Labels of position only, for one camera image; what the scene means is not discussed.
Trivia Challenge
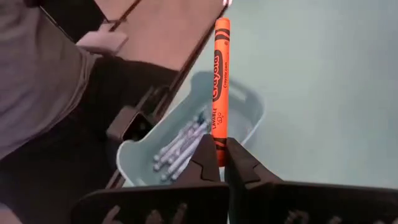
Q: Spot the green table mat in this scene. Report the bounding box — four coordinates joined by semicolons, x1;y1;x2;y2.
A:
124;0;398;224

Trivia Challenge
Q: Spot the orange crayon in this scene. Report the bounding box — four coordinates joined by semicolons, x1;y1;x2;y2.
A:
211;17;232;168

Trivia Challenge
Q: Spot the person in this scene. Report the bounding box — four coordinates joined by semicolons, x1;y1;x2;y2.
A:
0;0;180;224

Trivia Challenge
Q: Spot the grey-green plastic tray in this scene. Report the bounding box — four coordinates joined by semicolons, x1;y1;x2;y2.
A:
116;70;266;188

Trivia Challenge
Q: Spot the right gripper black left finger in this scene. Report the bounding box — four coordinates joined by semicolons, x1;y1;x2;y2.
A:
70;134;231;224

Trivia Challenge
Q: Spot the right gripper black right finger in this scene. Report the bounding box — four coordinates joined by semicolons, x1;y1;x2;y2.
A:
224;137;398;224

